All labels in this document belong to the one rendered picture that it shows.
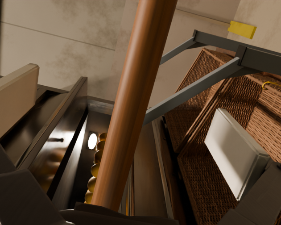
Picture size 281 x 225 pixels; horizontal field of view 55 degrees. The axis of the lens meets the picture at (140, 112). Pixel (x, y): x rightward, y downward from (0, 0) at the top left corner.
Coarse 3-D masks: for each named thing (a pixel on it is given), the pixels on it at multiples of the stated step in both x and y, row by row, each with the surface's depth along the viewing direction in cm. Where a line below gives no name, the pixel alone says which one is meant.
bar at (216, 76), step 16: (176, 48) 107; (224, 48) 106; (240, 48) 61; (256, 48) 106; (160, 64) 109; (224, 64) 62; (240, 64) 60; (256, 64) 60; (272, 64) 60; (208, 80) 62; (176, 96) 63; (192, 96) 63; (160, 112) 65; (128, 176) 43; (128, 192) 39; (128, 208) 36
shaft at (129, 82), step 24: (144, 0) 21; (168, 0) 21; (144, 24) 21; (168, 24) 22; (144, 48) 22; (144, 72) 22; (120, 96) 24; (144, 96) 23; (120, 120) 24; (120, 144) 24; (120, 168) 25; (96, 192) 27; (120, 192) 27
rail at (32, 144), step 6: (78, 84) 155; (72, 90) 143; (66, 96) 133; (60, 108) 117; (54, 114) 111; (48, 120) 105; (48, 126) 100; (42, 132) 95; (36, 138) 90; (30, 144) 86; (30, 150) 83; (24, 156) 79; (18, 162) 76; (18, 168) 74
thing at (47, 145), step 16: (80, 96) 151; (64, 112) 114; (80, 112) 155; (48, 128) 98; (64, 128) 116; (48, 144) 92; (64, 144) 118; (32, 160) 78; (48, 160) 94; (48, 176) 95
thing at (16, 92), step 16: (32, 64) 18; (0, 80) 14; (16, 80) 15; (32, 80) 17; (0, 96) 13; (16, 96) 15; (32, 96) 18; (0, 112) 14; (16, 112) 16; (0, 128) 14
